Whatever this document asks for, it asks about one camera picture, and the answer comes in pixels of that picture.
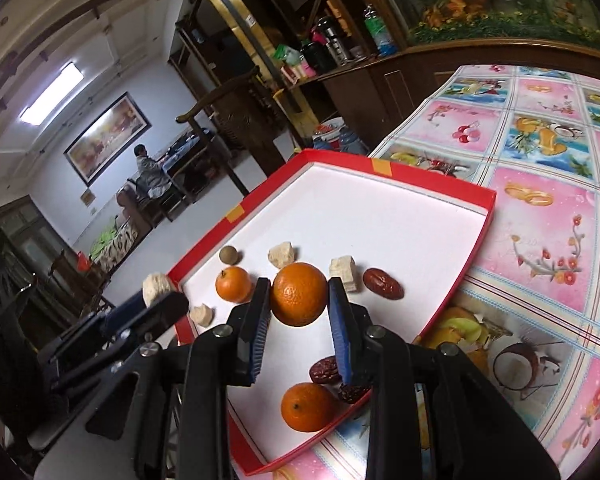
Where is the steel thermos flask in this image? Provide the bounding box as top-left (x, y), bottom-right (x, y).
top-left (317, 16), bottom-right (351, 66)

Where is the red jujube upper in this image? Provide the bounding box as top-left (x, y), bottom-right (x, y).
top-left (362, 268), bottom-right (404, 300)

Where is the green snack bag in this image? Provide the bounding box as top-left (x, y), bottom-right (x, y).
top-left (273, 44), bottom-right (301, 66)

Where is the clear plastic water bottle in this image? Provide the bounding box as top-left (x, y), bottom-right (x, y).
top-left (364, 4), bottom-right (398, 56)

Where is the floral plastic tablecloth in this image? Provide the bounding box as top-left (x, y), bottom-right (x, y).
top-left (274, 63), bottom-right (600, 480)

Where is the orange tangerine near edge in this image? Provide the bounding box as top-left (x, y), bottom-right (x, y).
top-left (280, 382), bottom-right (340, 432)

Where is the patterned sofa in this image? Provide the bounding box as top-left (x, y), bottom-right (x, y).
top-left (76, 219), bottom-right (140, 274)

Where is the dark wooden chair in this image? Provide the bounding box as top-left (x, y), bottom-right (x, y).
top-left (175, 66), bottom-right (306, 196)

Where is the white chunk centre left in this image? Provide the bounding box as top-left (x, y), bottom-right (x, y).
top-left (268, 242), bottom-right (296, 270)

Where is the red shallow box tray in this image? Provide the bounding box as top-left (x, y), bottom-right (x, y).
top-left (170, 150), bottom-right (496, 476)

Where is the red jujube lower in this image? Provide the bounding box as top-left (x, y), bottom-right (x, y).
top-left (337, 382), bottom-right (372, 405)

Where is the framed landscape painting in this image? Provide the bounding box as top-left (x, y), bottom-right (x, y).
top-left (64, 92), bottom-right (151, 185)

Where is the small orange tangerine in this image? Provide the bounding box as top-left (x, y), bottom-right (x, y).
top-left (215, 266), bottom-right (252, 304)

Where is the ceiling light panel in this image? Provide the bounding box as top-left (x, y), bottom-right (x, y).
top-left (19, 62), bottom-right (83, 126)

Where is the seated person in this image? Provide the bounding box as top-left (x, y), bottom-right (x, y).
top-left (134, 144), bottom-right (172, 200)

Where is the dark red jujube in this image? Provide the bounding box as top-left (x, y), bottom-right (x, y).
top-left (309, 356), bottom-right (341, 386)

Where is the brown longan fruit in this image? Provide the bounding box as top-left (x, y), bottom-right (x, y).
top-left (219, 245), bottom-right (242, 266)

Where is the dark dining table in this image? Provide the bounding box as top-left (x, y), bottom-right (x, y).
top-left (159, 132), bottom-right (216, 195)

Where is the large orange tangerine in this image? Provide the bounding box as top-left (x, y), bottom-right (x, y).
top-left (271, 262), bottom-right (328, 327)

